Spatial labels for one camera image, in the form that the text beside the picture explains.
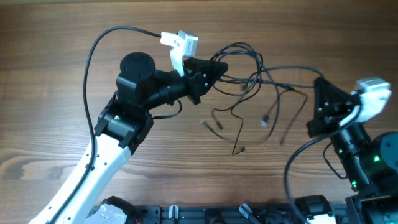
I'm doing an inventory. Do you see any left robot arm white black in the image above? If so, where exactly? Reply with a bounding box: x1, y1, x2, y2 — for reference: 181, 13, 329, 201
31, 52, 228, 223

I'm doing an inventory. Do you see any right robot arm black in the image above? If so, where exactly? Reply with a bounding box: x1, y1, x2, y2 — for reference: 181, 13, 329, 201
287, 78, 397, 223

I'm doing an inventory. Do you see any right camera cable black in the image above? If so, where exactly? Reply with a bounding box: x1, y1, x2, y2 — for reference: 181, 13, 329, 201
283, 105, 363, 224

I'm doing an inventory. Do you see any left camera cable black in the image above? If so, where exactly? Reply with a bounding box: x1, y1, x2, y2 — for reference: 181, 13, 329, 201
46, 26, 161, 224

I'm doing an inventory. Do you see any camera cable black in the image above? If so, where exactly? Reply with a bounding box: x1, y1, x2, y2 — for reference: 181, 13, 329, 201
46, 26, 161, 224
283, 105, 363, 224

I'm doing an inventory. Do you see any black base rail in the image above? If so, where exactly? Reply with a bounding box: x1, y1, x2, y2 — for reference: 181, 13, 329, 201
133, 203, 343, 224

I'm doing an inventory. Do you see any black thick cable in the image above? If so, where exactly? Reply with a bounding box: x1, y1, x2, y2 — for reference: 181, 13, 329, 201
201, 42, 324, 147

